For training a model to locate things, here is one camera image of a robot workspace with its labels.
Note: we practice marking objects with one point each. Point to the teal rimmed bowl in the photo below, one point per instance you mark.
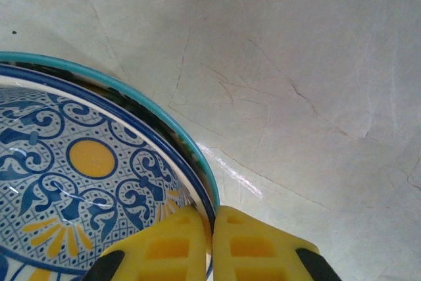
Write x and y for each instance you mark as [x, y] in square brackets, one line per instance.
[184, 132]

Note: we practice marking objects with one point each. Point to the blue and yellow patterned bowl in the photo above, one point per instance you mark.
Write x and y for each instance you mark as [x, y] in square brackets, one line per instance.
[92, 159]

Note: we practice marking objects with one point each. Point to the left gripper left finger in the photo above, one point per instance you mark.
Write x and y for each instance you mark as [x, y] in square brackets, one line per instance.
[164, 251]

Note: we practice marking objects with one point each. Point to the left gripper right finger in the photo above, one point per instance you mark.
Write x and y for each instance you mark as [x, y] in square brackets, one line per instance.
[263, 251]

